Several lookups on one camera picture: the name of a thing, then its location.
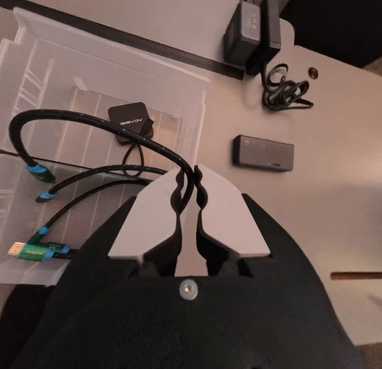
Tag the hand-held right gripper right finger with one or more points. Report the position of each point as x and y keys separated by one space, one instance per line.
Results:
x=232 y=222

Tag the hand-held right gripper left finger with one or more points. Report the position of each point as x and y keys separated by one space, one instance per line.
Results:
x=146 y=222

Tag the silver black hdmi switch box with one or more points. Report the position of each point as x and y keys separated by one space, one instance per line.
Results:
x=128 y=121

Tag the clear plastic bin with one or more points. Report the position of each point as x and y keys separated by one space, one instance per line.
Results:
x=89 y=70

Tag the dark grey rectangular device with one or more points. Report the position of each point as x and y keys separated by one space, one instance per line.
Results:
x=262 y=154

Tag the brown wooden bar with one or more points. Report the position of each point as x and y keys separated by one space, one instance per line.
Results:
x=358 y=276

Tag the small dark round disc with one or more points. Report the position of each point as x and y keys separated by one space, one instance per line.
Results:
x=312 y=72

